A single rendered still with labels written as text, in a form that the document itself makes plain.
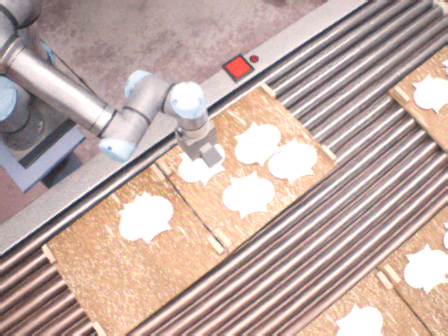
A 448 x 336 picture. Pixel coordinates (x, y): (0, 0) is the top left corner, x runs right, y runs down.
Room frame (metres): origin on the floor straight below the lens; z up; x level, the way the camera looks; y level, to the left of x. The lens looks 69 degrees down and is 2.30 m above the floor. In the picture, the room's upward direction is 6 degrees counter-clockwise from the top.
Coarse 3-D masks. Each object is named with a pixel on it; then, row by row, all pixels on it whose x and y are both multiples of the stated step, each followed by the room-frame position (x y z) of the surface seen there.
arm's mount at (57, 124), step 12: (36, 96) 0.85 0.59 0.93; (36, 108) 0.81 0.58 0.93; (48, 108) 0.80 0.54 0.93; (48, 120) 0.76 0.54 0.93; (60, 120) 0.75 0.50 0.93; (72, 120) 0.76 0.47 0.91; (48, 132) 0.71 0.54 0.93; (60, 132) 0.73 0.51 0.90; (36, 144) 0.68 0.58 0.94; (48, 144) 0.69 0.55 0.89; (24, 156) 0.64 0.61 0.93; (36, 156) 0.66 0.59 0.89; (24, 168) 0.62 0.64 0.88
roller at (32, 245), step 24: (384, 0) 1.10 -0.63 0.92; (312, 48) 0.92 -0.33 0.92; (288, 72) 0.85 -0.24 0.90; (240, 96) 0.77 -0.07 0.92; (168, 144) 0.63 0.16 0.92; (144, 168) 0.56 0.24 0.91; (96, 192) 0.50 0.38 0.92; (72, 216) 0.44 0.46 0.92; (48, 240) 0.37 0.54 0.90; (0, 264) 0.31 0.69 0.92
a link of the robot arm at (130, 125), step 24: (0, 24) 0.67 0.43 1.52; (0, 48) 0.63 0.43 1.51; (24, 48) 0.64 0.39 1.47; (0, 72) 0.60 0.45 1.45; (24, 72) 0.59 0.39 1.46; (48, 72) 0.59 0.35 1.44; (48, 96) 0.55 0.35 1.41; (72, 96) 0.55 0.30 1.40; (96, 96) 0.56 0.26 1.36; (96, 120) 0.51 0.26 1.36; (120, 120) 0.51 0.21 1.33; (144, 120) 0.52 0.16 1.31; (120, 144) 0.46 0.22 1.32
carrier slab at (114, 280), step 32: (128, 192) 0.49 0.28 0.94; (160, 192) 0.48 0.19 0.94; (96, 224) 0.40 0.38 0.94; (192, 224) 0.37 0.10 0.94; (64, 256) 0.31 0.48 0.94; (96, 256) 0.31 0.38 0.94; (128, 256) 0.30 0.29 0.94; (160, 256) 0.29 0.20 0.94; (192, 256) 0.28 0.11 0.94; (224, 256) 0.27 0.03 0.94; (96, 288) 0.22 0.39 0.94; (128, 288) 0.21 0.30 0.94; (160, 288) 0.20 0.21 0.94; (96, 320) 0.13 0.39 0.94; (128, 320) 0.12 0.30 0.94
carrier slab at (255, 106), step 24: (264, 96) 0.75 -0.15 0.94; (216, 120) 0.68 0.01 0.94; (240, 120) 0.68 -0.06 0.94; (264, 120) 0.67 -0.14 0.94; (288, 120) 0.66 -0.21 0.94; (312, 144) 0.57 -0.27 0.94; (240, 168) 0.52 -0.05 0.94; (264, 168) 0.51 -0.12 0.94; (312, 168) 0.50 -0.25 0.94; (192, 192) 0.47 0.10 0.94; (216, 192) 0.46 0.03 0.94; (288, 192) 0.43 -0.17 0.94; (216, 216) 0.39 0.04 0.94; (240, 216) 0.38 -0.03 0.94; (264, 216) 0.37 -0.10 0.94; (240, 240) 0.31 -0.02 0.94
